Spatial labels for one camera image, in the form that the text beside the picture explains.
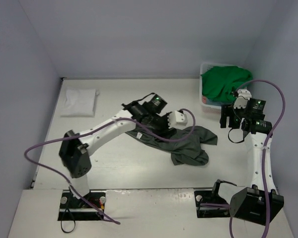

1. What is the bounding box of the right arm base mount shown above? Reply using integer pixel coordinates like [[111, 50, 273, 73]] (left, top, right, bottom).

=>
[[194, 189, 234, 219]]

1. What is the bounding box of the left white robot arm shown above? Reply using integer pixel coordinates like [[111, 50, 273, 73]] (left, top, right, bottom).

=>
[[59, 94, 173, 208]]

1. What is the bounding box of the green t shirt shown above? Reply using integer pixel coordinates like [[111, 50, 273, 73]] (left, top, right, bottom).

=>
[[201, 66, 253, 103]]

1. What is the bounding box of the light blue t shirt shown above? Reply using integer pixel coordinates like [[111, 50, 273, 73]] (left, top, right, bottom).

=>
[[201, 96, 228, 110]]

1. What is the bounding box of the purple cable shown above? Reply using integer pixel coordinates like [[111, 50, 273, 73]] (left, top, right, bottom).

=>
[[24, 108, 196, 225], [201, 79, 287, 238]]

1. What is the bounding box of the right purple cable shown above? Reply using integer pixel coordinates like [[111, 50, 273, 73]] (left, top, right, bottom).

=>
[[201, 79, 287, 238]]

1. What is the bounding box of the white laundry basket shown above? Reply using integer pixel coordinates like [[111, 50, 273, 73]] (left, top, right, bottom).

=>
[[199, 62, 231, 114]]

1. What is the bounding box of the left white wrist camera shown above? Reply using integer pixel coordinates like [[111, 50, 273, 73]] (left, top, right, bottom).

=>
[[168, 111, 188, 127]]

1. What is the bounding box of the white t shirt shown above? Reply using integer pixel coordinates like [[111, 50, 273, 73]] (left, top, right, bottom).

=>
[[61, 88, 99, 117]]

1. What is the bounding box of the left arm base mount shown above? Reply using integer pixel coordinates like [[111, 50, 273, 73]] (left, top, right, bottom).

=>
[[58, 190, 106, 221]]

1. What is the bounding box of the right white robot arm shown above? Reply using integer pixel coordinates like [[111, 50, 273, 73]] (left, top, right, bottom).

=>
[[210, 96, 284, 226]]

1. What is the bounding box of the grey t shirt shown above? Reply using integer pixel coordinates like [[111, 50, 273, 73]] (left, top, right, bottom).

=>
[[126, 125, 218, 166]]

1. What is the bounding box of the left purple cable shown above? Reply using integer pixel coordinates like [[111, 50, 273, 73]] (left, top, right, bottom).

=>
[[24, 108, 196, 225]]

